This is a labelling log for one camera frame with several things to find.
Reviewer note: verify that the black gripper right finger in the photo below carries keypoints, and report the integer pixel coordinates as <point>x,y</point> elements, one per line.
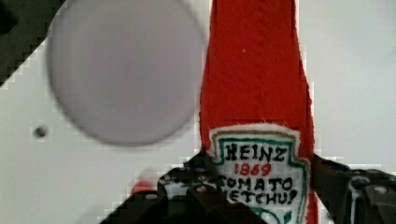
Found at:
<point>355,196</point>

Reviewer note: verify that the lilac round plate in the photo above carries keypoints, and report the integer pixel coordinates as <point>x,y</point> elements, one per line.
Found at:
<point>126,72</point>

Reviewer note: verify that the light red plush strawberry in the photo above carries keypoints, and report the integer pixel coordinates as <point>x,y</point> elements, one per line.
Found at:
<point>143,185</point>

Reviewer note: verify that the red plush ketchup bottle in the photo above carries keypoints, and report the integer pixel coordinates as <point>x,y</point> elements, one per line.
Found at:
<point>255,118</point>

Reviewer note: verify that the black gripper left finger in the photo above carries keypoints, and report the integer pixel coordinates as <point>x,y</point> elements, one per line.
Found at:
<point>186,195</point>

